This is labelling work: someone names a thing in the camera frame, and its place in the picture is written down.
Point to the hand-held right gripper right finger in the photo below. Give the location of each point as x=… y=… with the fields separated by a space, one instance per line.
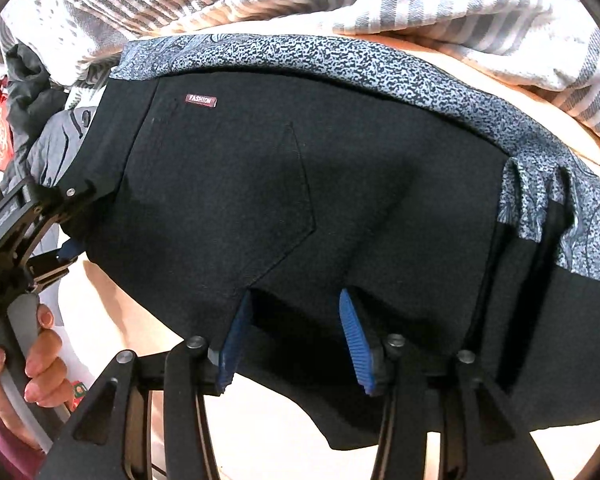
x=357 y=340

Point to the person's left hand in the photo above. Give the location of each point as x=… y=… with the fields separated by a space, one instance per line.
x=45 y=360

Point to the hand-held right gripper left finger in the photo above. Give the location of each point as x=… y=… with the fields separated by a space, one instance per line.
x=235 y=340

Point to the orange bed sheet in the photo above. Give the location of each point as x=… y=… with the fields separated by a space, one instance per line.
x=560 y=125

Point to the red patterned cushion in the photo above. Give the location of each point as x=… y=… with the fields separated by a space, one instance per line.
x=0 y=135

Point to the small red green object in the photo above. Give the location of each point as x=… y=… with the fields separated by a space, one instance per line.
x=78 y=392

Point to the grey buttoned jacket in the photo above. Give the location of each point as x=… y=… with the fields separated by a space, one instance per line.
x=55 y=145

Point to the black pants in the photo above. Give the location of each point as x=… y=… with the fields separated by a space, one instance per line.
x=230 y=185

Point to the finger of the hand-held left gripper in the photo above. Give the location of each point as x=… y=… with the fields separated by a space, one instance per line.
x=72 y=195
x=55 y=265

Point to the person's left forearm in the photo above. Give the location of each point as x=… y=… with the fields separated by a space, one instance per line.
x=0 y=452

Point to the dark grey padded coat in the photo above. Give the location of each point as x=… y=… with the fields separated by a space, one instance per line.
x=30 y=90

